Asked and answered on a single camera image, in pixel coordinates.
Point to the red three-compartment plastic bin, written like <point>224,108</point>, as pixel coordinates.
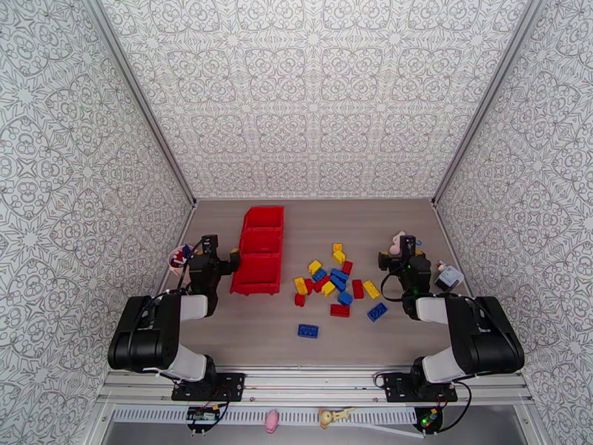
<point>259,253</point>

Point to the yellow lego brick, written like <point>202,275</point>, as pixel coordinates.
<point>339,257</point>
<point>337,247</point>
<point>300,285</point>
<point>328,289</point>
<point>315,266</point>
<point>371,289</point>

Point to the blue lego brick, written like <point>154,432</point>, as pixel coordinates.
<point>338,284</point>
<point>345,298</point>
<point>308,331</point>
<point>339,274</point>
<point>319,275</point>
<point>377,312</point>

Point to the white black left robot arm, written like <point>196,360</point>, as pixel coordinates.
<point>139,337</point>

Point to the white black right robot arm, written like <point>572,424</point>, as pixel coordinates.
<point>486,337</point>

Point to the pink plush toy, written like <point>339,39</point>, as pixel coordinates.
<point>397,246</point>

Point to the small blue toy piece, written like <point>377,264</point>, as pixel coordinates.
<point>186,250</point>

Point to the small white red-capped bottle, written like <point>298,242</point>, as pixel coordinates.
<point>441,265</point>

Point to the pink toy bucket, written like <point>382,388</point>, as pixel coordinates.
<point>176,271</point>

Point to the small red toy piece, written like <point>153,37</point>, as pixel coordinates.
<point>176,262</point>

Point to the grey white box device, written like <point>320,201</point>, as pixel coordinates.
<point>450,277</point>

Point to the small green circuit board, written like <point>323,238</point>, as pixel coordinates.
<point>202,415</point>
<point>428,418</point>

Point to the small pink toy figure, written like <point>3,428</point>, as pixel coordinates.
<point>272,423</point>

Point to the white flat strip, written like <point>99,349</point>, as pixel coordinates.
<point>394,432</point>

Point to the small yellow toy figure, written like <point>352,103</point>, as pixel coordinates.
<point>326,418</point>

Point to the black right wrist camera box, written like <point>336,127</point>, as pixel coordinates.
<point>407,244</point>

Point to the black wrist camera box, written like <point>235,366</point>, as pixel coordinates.
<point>407,244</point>
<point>210,244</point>

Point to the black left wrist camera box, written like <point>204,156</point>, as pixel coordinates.
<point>210,244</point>

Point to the aluminium side rail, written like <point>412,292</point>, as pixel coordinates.
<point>443,226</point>
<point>187,226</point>

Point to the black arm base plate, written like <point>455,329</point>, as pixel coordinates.
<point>231,385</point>
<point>396,388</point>

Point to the aluminium rail frame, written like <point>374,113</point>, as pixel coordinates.
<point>315,385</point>

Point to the aluminium corner post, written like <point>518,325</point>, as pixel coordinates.
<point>143,103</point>
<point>482,103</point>

